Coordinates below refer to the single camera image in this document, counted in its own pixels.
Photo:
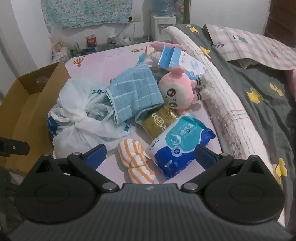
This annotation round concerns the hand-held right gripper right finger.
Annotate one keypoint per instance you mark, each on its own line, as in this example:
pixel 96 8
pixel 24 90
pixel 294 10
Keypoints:
pixel 205 155

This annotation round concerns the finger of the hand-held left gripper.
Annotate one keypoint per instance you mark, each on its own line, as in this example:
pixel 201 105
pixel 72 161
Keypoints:
pixel 13 147

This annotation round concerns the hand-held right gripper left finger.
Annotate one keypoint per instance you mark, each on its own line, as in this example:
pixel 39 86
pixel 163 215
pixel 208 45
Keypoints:
pixel 97 153

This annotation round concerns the blue wipes packet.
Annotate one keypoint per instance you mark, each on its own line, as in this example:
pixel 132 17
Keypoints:
pixel 180 148

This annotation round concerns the white plastic bag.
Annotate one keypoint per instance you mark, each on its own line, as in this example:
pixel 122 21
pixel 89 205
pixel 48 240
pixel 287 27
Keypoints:
pixel 76 134

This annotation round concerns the orange striped cloth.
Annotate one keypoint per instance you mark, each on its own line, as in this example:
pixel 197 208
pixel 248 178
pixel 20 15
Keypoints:
pixel 134 160

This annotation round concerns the brown cardboard box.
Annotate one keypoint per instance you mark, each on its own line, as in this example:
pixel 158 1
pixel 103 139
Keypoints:
pixel 23 109

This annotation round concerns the gold packet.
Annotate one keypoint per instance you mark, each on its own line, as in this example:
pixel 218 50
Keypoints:
pixel 155 122

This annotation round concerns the pink plush toy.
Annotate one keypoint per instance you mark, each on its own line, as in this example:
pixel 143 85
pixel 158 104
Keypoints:
pixel 175 92

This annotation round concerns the blue checked towel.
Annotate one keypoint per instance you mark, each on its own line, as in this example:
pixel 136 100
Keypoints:
pixel 131 92

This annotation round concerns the blue white milk carton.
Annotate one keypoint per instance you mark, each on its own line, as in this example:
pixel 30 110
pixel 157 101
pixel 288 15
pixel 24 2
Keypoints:
pixel 192 64

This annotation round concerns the blue snack pouch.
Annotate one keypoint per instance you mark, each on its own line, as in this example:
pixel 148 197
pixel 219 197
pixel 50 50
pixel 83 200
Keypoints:
pixel 165 58

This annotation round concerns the white plaid blanket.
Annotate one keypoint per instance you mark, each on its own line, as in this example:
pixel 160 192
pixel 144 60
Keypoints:
pixel 226 104

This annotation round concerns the pink printed mat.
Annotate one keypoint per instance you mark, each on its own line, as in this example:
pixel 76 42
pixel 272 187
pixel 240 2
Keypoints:
pixel 104 60

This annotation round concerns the grey duvet with yellow ducks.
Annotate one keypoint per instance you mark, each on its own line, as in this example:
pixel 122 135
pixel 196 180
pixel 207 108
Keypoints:
pixel 261 76

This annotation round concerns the small blue packet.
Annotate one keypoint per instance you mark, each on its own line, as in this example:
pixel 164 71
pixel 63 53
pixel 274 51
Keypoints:
pixel 92 48

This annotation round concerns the pile of litter and bottles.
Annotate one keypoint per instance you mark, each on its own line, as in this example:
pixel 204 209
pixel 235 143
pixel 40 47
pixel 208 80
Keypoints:
pixel 61 52

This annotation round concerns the red packet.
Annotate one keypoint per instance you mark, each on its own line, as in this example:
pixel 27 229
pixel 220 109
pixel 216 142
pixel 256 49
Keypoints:
pixel 91 41

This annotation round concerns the pink cloth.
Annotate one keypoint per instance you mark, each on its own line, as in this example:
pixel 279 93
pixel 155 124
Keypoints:
pixel 291 80

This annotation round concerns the white bag on floor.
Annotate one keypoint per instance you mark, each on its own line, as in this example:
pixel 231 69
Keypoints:
pixel 123 41

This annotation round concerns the peach wipes packet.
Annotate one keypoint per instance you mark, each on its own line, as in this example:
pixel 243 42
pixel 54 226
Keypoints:
pixel 149 49

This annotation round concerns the pale plaid cloth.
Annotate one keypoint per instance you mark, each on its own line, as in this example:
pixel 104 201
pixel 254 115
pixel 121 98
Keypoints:
pixel 249 44

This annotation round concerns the white water dispenser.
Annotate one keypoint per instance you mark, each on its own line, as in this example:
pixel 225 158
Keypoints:
pixel 161 27

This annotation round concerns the white power outlet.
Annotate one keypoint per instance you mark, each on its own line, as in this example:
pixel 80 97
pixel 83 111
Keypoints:
pixel 136 19

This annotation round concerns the floral blue cloth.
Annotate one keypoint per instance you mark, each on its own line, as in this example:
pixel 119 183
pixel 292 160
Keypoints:
pixel 87 12

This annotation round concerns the blue water bottle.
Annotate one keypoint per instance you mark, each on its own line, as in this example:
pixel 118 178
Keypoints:
pixel 163 8

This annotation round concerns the brown wooden cabinet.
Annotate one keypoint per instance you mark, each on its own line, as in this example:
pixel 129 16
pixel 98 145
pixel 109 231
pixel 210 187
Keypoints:
pixel 282 20

